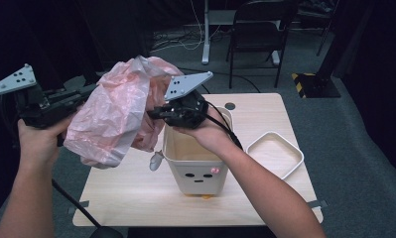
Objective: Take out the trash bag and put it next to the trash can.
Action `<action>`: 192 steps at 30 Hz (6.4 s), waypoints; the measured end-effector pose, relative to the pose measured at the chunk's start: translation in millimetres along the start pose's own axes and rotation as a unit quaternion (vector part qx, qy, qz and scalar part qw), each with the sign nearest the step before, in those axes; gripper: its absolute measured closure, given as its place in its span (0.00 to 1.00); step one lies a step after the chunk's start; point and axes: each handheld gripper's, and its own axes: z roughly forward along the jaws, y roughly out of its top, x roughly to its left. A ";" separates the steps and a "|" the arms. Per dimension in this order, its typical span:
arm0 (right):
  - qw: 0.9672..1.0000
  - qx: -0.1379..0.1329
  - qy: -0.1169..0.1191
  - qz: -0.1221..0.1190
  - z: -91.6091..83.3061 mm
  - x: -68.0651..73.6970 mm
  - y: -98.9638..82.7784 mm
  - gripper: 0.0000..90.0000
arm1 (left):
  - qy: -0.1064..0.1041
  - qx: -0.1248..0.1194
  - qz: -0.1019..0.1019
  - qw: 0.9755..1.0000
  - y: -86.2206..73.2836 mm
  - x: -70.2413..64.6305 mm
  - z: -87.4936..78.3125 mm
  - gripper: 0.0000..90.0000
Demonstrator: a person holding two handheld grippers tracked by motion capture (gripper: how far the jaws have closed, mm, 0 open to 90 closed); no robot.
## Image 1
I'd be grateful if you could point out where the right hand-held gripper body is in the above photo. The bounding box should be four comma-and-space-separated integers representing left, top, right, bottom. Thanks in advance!
164, 70, 214, 130

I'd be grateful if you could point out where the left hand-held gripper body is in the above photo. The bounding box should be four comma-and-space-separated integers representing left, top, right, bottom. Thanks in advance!
0, 63, 72, 130

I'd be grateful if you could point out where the pink plastic trash bag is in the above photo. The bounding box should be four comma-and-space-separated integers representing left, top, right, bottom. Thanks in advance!
64, 55, 186, 170

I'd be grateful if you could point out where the white trash bin with face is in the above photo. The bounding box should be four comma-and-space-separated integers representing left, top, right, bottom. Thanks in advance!
149, 105, 235, 200

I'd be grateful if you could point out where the person's right hand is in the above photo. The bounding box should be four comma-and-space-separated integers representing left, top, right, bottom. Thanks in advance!
174, 107, 235, 158

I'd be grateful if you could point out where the person's left hand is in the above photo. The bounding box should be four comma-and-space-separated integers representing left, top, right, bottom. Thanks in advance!
17, 112, 75, 167

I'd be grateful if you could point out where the grey tape strip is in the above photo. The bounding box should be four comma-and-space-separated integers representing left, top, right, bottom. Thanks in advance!
307, 199, 329, 209
67, 200, 90, 215

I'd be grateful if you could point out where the black folding chair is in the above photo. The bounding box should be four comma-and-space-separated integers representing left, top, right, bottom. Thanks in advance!
225, 0, 299, 88

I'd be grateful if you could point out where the black stand with striped base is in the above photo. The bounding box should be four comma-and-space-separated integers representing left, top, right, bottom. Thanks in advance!
291, 0, 348, 99

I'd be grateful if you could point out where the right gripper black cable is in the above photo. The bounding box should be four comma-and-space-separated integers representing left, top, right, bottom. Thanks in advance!
203, 100, 244, 152

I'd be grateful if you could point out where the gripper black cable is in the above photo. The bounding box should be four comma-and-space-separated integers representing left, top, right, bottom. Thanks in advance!
51, 178, 124, 238
203, 100, 244, 152

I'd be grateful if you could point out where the bundle of floor cables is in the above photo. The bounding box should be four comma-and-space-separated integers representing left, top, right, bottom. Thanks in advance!
150, 28, 206, 53

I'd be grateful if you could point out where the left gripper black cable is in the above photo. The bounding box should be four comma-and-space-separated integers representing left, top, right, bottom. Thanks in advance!
51, 178, 124, 238

